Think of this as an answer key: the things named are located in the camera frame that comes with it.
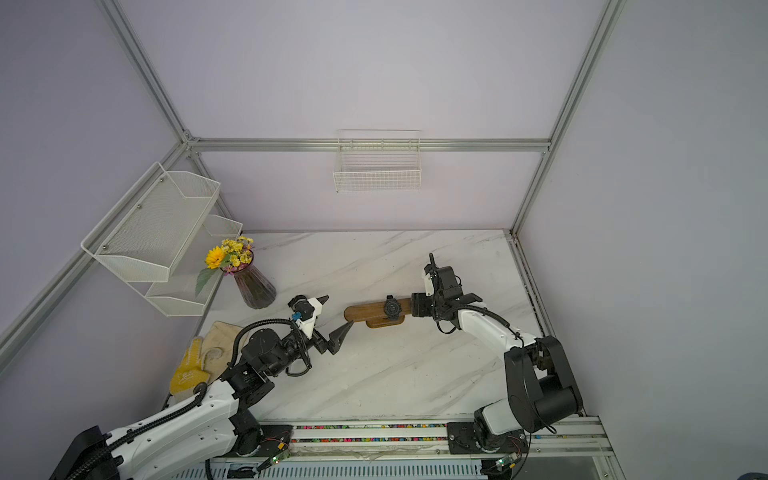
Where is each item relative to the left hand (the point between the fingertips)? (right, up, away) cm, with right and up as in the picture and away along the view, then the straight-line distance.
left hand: (337, 311), depth 74 cm
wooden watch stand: (+8, -3, +14) cm, 17 cm away
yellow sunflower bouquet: (-32, +14, +6) cm, 35 cm away
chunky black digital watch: (+14, -2, +14) cm, 20 cm away
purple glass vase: (-30, +4, +19) cm, 35 cm away
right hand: (+23, -2, +17) cm, 29 cm away
